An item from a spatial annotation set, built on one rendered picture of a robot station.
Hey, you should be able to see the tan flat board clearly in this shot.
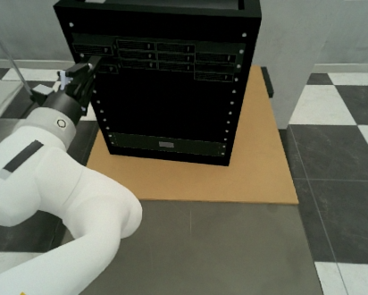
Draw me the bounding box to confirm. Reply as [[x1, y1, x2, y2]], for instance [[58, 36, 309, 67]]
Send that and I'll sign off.
[[86, 65, 299, 205]]

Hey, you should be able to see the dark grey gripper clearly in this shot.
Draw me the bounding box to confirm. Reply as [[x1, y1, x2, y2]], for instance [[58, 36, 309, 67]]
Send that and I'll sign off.
[[41, 55, 103, 128]]

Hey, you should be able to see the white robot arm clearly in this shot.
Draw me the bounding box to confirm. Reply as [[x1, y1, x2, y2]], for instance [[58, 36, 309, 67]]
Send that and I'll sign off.
[[0, 107, 142, 295]]

